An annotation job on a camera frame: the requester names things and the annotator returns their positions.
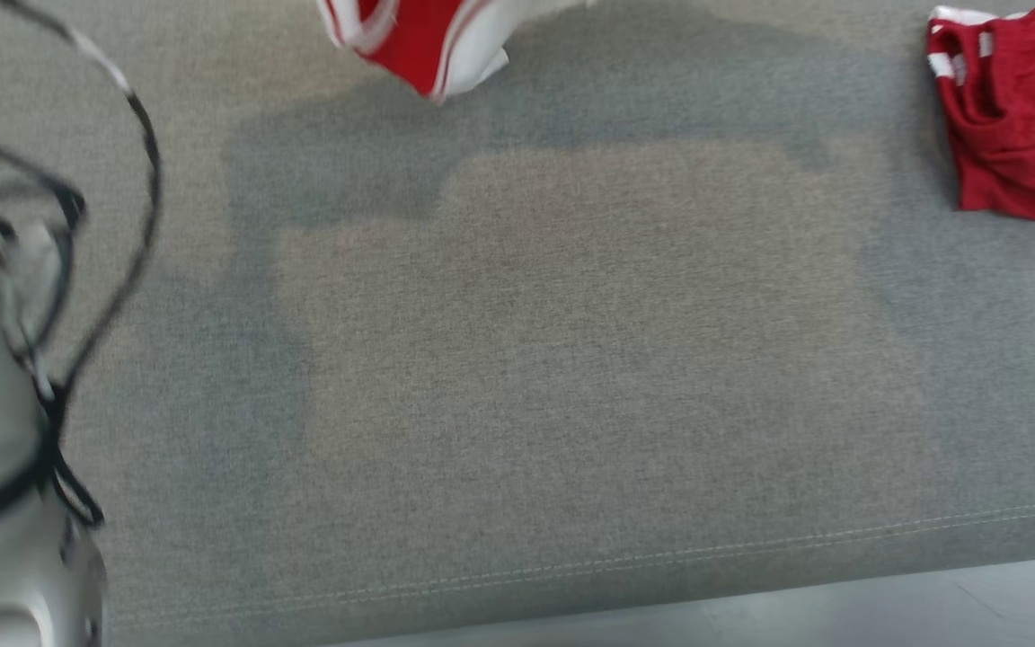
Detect red basketball jersey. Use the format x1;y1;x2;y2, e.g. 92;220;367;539
314;0;595;102

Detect red Bulls 23 shorts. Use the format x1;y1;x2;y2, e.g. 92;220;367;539
925;0;1035;226

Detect grey fabric sofa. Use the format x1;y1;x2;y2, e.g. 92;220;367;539
0;0;1035;644

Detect black left camera cable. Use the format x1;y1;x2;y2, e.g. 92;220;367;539
0;0;164;531

